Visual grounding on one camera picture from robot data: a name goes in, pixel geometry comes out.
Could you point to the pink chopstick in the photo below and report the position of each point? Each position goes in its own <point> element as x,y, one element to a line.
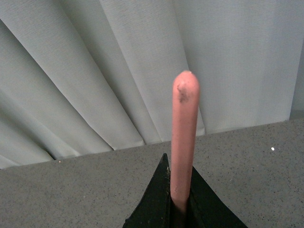
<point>185,102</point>

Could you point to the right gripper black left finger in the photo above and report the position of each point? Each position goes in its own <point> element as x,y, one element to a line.
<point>153,210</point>

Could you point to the white pleated curtain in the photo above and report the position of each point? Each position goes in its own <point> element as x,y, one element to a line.
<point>90,76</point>

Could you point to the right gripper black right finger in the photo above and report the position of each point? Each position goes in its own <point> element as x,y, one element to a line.
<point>206,210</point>

